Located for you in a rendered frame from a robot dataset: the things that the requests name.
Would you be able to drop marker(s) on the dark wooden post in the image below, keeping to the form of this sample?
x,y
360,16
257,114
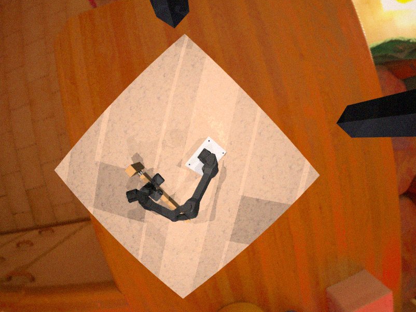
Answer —
x,y
134,169

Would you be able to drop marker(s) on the wooden side rail with steel hooks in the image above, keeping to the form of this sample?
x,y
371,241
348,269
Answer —
x,y
165,197

